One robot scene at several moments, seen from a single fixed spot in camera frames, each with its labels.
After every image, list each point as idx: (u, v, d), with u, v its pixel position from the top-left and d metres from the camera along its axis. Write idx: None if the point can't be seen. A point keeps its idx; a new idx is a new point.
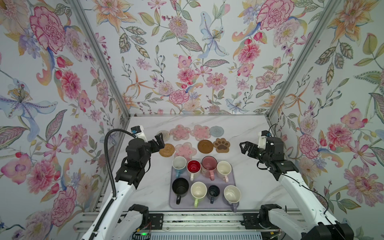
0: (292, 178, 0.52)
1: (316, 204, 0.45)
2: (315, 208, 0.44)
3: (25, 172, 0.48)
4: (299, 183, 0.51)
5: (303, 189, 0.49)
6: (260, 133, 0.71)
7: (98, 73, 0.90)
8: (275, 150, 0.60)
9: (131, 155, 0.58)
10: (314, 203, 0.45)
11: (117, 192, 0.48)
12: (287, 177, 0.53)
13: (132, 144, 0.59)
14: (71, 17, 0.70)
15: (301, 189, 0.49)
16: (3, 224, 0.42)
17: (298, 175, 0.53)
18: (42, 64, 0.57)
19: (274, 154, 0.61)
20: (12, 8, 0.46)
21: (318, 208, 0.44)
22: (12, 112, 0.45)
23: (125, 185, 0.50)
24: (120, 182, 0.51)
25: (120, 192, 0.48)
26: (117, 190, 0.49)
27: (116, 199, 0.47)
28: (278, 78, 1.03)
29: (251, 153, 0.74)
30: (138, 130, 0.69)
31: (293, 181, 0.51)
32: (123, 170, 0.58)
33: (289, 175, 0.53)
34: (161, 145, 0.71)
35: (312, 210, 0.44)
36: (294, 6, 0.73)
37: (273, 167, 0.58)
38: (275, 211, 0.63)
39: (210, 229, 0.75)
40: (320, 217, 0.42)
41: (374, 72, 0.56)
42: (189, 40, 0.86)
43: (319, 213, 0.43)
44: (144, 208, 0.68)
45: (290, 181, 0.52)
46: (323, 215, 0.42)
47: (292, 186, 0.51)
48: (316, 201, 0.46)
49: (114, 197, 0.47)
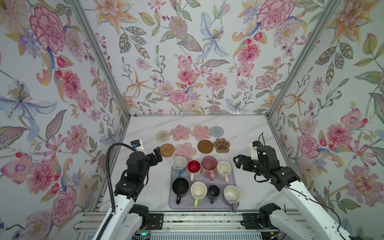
0: (297, 192, 0.49)
1: (328, 220, 0.43)
2: (328, 225, 0.42)
3: (25, 172, 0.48)
4: (306, 196, 0.48)
5: (311, 203, 0.46)
6: (252, 144, 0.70)
7: (98, 73, 0.90)
8: (270, 160, 0.58)
9: (131, 169, 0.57)
10: (325, 220, 0.43)
11: (116, 207, 0.49)
12: (292, 191, 0.49)
13: (132, 157, 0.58)
14: (72, 17, 0.70)
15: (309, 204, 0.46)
16: (3, 224, 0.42)
17: (301, 185, 0.50)
18: (42, 64, 0.57)
19: (270, 163, 0.58)
20: (12, 8, 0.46)
21: (330, 224, 0.42)
22: (12, 112, 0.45)
23: (124, 199, 0.51)
24: (119, 196, 0.52)
25: (119, 206, 0.49)
26: (116, 203, 0.50)
27: (115, 214, 0.48)
28: (279, 78, 1.03)
29: (247, 166, 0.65)
30: (138, 144, 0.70)
31: (299, 196, 0.48)
32: (122, 183, 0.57)
33: (294, 188, 0.50)
34: (159, 157, 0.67)
35: (325, 229, 0.42)
36: (294, 6, 0.73)
37: (274, 178, 0.54)
38: (277, 216, 0.62)
39: (210, 229, 0.75)
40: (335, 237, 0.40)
41: (374, 72, 0.56)
42: (189, 40, 0.86)
43: (333, 232, 0.41)
44: (144, 209, 0.68)
45: (296, 195, 0.48)
46: (337, 234, 0.40)
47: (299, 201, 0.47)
48: (327, 216, 0.44)
49: (113, 211, 0.48)
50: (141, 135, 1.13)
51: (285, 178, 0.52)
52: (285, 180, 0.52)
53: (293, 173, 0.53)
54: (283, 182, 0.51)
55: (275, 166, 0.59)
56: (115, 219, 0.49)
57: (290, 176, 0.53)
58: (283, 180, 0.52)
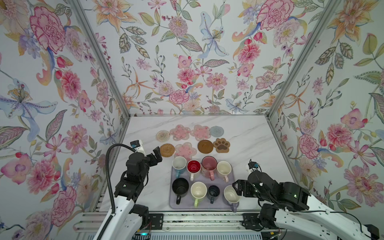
0: (317, 211, 0.46)
1: (351, 226, 0.44)
2: (354, 231, 0.43)
3: (25, 172, 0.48)
4: (325, 210, 0.46)
5: (332, 215, 0.45)
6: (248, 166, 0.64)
7: (98, 73, 0.90)
8: (269, 186, 0.52)
9: (131, 170, 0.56)
10: (349, 227, 0.44)
11: (116, 208, 0.49)
12: (313, 212, 0.46)
13: (132, 159, 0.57)
14: (71, 17, 0.70)
15: (331, 216, 0.45)
16: (3, 224, 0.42)
17: (313, 199, 0.48)
18: (42, 64, 0.57)
19: (272, 189, 0.52)
20: (12, 8, 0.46)
21: (353, 227, 0.44)
22: (12, 112, 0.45)
23: (124, 200, 0.51)
24: (119, 197, 0.52)
25: (119, 207, 0.49)
26: (116, 205, 0.50)
27: (115, 215, 0.48)
28: (278, 78, 1.03)
29: (247, 191, 0.64)
30: (137, 144, 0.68)
31: (321, 214, 0.46)
32: (122, 184, 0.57)
33: (313, 209, 0.46)
34: (159, 157, 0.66)
35: (354, 236, 0.43)
36: (294, 6, 0.73)
37: (290, 204, 0.47)
38: (283, 220, 0.62)
39: (210, 229, 0.75)
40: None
41: (374, 72, 0.56)
42: (189, 40, 0.86)
43: (361, 235, 0.43)
44: (144, 208, 0.68)
45: (317, 214, 0.46)
46: (363, 235, 0.43)
47: (325, 219, 0.45)
48: (347, 221, 0.45)
49: (113, 213, 0.48)
50: (140, 135, 1.13)
51: (297, 198, 0.47)
52: (299, 201, 0.47)
53: (300, 188, 0.49)
54: (300, 203, 0.47)
55: (277, 190, 0.53)
56: (115, 220, 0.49)
57: (300, 193, 0.49)
58: (298, 202, 0.47)
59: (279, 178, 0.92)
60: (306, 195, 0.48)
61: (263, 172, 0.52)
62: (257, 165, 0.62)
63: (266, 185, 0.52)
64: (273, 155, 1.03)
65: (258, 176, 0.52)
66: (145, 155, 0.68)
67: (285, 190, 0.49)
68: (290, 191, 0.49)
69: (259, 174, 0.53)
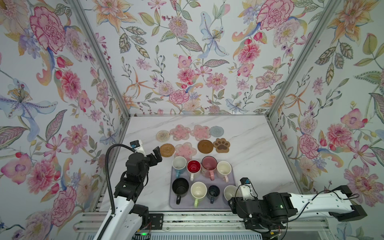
0: (304, 206, 0.48)
1: (332, 200, 0.48)
2: (337, 202, 0.48)
3: (25, 172, 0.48)
4: (310, 202, 0.49)
5: (316, 201, 0.49)
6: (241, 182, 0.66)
7: (98, 73, 0.90)
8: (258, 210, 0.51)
9: (131, 170, 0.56)
10: (331, 201, 0.48)
11: (115, 209, 0.49)
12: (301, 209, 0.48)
13: (131, 159, 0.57)
14: (72, 17, 0.70)
15: (316, 203, 0.48)
16: (3, 224, 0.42)
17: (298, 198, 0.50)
18: (42, 64, 0.57)
19: (262, 212, 0.51)
20: (12, 8, 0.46)
21: (333, 199, 0.48)
22: (12, 112, 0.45)
23: (124, 201, 0.51)
24: (118, 198, 0.52)
25: (118, 208, 0.49)
26: (115, 205, 0.50)
27: (114, 215, 0.48)
28: (279, 78, 1.03)
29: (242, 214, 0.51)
30: (137, 144, 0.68)
31: (309, 207, 0.48)
32: (122, 184, 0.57)
33: (301, 208, 0.48)
34: (159, 157, 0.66)
35: (339, 206, 0.47)
36: (294, 6, 0.73)
37: (283, 217, 0.48)
38: None
39: (210, 229, 0.75)
40: (347, 204, 0.47)
41: (374, 71, 0.56)
42: (189, 40, 0.86)
43: (342, 202, 0.48)
44: (144, 208, 0.68)
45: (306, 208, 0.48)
46: (343, 201, 0.48)
47: (314, 209, 0.48)
48: (326, 197, 0.49)
49: (112, 213, 0.48)
50: (140, 135, 1.13)
51: (284, 208, 0.48)
52: (287, 209, 0.48)
53: (280, 195, 0.51)
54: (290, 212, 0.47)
55: (265, 208, 0.53)
56: (115, 220, 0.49)
57: (283, 200, 0.50)
58: (287, 211, 0.48)
59: (279, 178, 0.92)
60: (288, 197, 0.50)
61: (246, 202, 0.51)
62: (248, 180, 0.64)
63: (255, 212, 0.53)
64: (273, 155, 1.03)
65: (245, 208, 0.51)
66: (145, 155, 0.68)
67: (272, 205, 0.50)
68: (276, 204, 0.49)
69: (244, 206, 0.51)
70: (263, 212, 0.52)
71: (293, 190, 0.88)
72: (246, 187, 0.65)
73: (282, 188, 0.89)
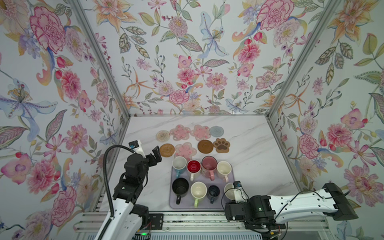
0: (282, 208, 0.50)
1: (313, 200, 0.48)
2: (318, 202, 0.47)
3: (25, 172, 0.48)
4: (290, 202, 0.50)
5: (295, 202, 0.49)
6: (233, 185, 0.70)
7: (98, 73, 0.90)
8: (242, 213, 0.55)
9: (130, 172, 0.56)
10: (312, 201, 0.47)
11: (115, 211, 0.49)
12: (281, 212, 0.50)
13: (130, 160, 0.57)
14: (72, 17, 0.70)
15: (295, 204, 0.49)
16: (3, 224, 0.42)
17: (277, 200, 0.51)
18: (42, 64, 0.57)
19: (246, 215, 0.55)
20: (12, 8, 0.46)
21: (315, 198, 0.48)
22: (12, 112, 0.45)
23: (123, 203, 0.50)
24: (117, 199, 0.51)
25: (118, 210, 0.49)
26: (115, 208, 0.49)
27: (114, 218, 0.48)
28: (279, 78, 1.03)
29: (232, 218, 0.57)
30: (136, 145, 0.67)
31: (287, 208, 0.49)
32: (121, 186, 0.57)
33: (279, 209, 0.50)
34: (158, 157, 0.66)
35: (320, 206, 0.46)
36: (294, 6, 0.73)
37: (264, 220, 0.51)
38: None
39: (210, 229, 0.75)
40: (329, 203, 0.46)
41: (374, 72, 0.56)
42: (189, 40, 0.86)
43: (324, 201, 0.46)
44: (144, 209, 0.68)
45: (284, 210, 0.49)
46: (325, 200, 0.46)
47: (293, 210, 0.49)
48: (308, 197, 0.48)
49: (111, 216, 0.48)
50: (140, 135, 1.12)
51: (263, 210, 0.51)
52: (265, 211, 0.51)
53: (260, 198, 0.54)
54: (268, 214, 0.50)
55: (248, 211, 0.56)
56: (114, 223, 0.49)
57: (263, 202, 0.53)
58: (266, 213, 0.50)
59: (279, 178, 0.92)
60: (268, 199, 0.53)
61: (231, 204, 0.56)
62: (239, 183, 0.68)
63: (239, 215, 0.57)
64: (273, 155, 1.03)
65: (230, 212, 0.55)
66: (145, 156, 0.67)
67: (254, 208, 0.53)
68: (256, 207, 0.53)
69: (229, 208, 0.56)
70: (247, 215, 0.55)
71: (293, 190, 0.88)
72: (238, 190, 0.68)
73: (283, 188, 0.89)
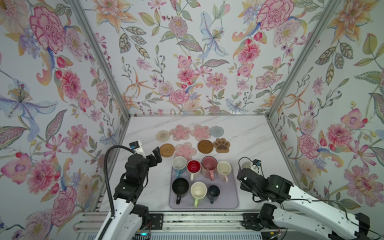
0: (300, 200, 0.48)
1: (335, 214, 0.44)
2: (339, 219, 0.43)
3: (25, 172, 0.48)
4: (309, 200, 0.47)
5: (315, 204, 0.46)
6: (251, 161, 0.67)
7: (98, 73, 0.90)
8: (254, 181, 0.56)
9: (130, 172, 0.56)
10: (334, 215, 0.44)
11: (115, 211, 0.49)
12: (295, 200, 0.48)
13: (131, 161, 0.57)
14: (71, 17, 0.70)
15: (315, 205, 0.46)
16: (3, 224, 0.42)
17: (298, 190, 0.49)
18: (42, 64, 0.57)
19: (258, 183, 0.56)
20: (12, 8, 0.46)
21: (339, 215, 0.44)
22: (12, 112, 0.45)
23: (123, 203, 0.51)
24: (118, 199, 0.52)
25: (118, 210, 0.49)
26: (115, 208, 0.50)
27: (114, 218, 0.48)
28: (279, 78, 1.03)
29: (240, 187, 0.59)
30: (137, 145, 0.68)
31: (303, 203, 0.47)
32: (122, 186, 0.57)
33: (295, 197, 0.48)
34: (158, 158, 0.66)
35: (339, 224, 0.43)
36: (294, 6, 0.73)
37: (273, 195, 0.50)
38: (281, 218, 0.62)
39: (210, 229, 0.75)
40: (352, 227, 0.42)
41: (374, 71, 0.56)
42: (189, 40, 0.86)
43: (346, 222, 0.43)
44: (144, 209, 0.68)
45: (299, 203, 0.47)
46: (349, 222, 0.43)
47: (308, 208, 0.46)
48: (332, 209, 0.45)
49: (112, 216, 0.48)
50: (140, 135, 1.12)
51: (279, 188, 0.50)
52: (281, 190, 0.50)
53: (282, 179, 0.52)
54: (281, 193, 0.49)
55: (262, 182, 0.56)
56: (114, 223, 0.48)
57: (283, 184, 0.51)
58: (280, 192, 0.49)
59: None
60: (289, 184, 0.51)
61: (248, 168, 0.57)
62: (260, 162, 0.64)
63: (252, 181, 0.56)
64: (273, 155, 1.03)
65: (243, 172, 0.57)
66: (145, 157, 0.67)
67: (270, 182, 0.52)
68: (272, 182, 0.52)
69: (245, 169, 0.57)
70: (258, 185, 0.55)
71: None
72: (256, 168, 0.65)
73: None
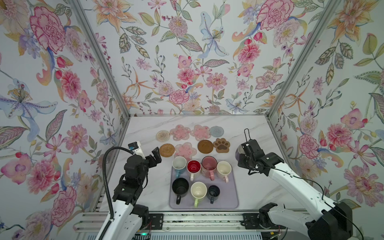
0: (282, 172, 0.52)
1: (312, 192, 0.45)
2: (313, 196, 0.44)
3: (25, 172, 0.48)
4: (290, 174, 0.51)
5: (295, 179, 0.49)
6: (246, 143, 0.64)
7: (98, 73, 0.90)
8: (253, 150, 0.62)
9: (129, 174, 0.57)
10: (310, 192, 0.45)
11: (114, 213, 0.49)
12: (277, 171, 0.52)
13: (130, 162, 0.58)
14: (71, 17, 0.70)
15: (294, 180, 0.49)
16: (3, 224, 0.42)
17: (285, 166, 0.53)
18: (42, 64, 0.57)
19: (255, 152, 0.62)
20: (12, 8, 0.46)
21: (315, 194, 0.45)
22: (12, 112, 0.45)
23: (122, 205, 0.50)
24: (117, 201, 0.51)
25: (117, 212, 0.49)
26: (114, 210, 0.49)
27: (113, 220, 0.48)
28: (279, 78, 1.03)
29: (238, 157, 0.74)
30: (136, 146, 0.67)
31: (284, 174, 0.51)
32: (121, 188, 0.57)
33: (279, 168, 0.53)
34: (158, 159, 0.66)
35: (311, 199, 0.44)
36: (294, 6, 0.73)
37: (261, 164, 0.56)
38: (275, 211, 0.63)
39: (210, 229, 0.75)
40: (323, 205, 0.42)
41: (374, 72, 0.56)
42: (189, 40, 0.86)
43: (320, 201, 0.43)
44: (144, 209, 0.68)
45: (281, 174, 0.51)
46: (322, 202, 0.43)
47: (286, 180, 0.50)
48: (310, 188, 0.47)
49: (111, 218, 0.48)
50: (140, 135, 1.12)
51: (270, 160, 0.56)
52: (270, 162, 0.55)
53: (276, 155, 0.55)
54: (269, 165, 0.54)
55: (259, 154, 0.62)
56: (114, 225, 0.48)
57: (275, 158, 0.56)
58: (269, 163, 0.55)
59: None
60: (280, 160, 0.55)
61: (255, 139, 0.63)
62: None
63: (251, 149, 0.63)
64: None
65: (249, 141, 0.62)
66: (144, 158, 0.67)
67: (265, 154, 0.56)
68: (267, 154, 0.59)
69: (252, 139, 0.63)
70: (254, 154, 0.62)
71: None
72: None
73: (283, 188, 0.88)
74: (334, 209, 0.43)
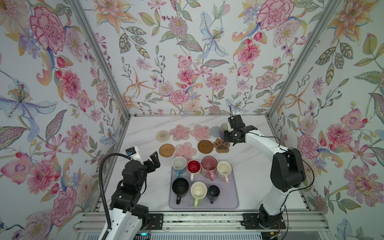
0: (253, 134, 0.65)
1: (273, 144, 0.57)
2: (273, 146, 0.56)
3: (25, 172, 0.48)
4: (259, 135, 0.63)
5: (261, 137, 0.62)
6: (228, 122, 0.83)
7: (98, 73, 0.90)
8: (237, 123, 0.75)
9: (127, 179, 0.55)
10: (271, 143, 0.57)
11: (112, 222, 0.48)
12: (250, 134, 0.65)
13: (128, 168, 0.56)
14: (71, 18, 0.70)
15: (261, 138, 0.61)
16: (3, 224, 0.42)
17: (257, 131, 0.66)
18: (42, 64, 0.57)
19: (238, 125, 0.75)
20: (12, 8, 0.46)
21: (275, 144, 0.56)
22: (12, 112, 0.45)
23: (120, 214, 0.50)
24: (114, 210, 0.50)
25: (115, 221, 0.48)
26: (112, 218, 0.49)
27: (111, 229, 0.47)
28: (278, 78, 1.03)
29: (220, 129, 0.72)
30: (133, 151, 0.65)
31: (254, 135, 0.64)
32: (118, 195, 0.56)
33: (251, 132, 0.66)
34: (156, 164, 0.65)
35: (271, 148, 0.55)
36: (294, 6, 0.73)
37: (239, 134, 0.70)
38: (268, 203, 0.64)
39: (210, 230, 0.75)
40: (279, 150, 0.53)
41: (374, 72, 0.56)
42: (189, 40, 0.86)
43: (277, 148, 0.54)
44: (144, 209, 0.68)
45: (252, 135, 0.64)
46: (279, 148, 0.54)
47: (255, 140, 0.62)
48: (272, 141, 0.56)
49: (109, 228, 0.47)
50: (140, 135, 1.12)
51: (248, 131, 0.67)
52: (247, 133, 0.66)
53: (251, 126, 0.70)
54: (245, 131, 0.67)
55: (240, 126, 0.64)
56: (111, 235, 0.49)
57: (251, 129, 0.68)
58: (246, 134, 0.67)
59: None
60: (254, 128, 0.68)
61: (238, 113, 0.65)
62: None
63: (235, 122, 0.76)
64: None
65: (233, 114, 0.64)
66: (142, 164, 0.65)
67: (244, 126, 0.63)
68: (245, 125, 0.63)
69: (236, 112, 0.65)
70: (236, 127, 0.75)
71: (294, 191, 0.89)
72: None
73: None
74: (287, 152, 0.53)
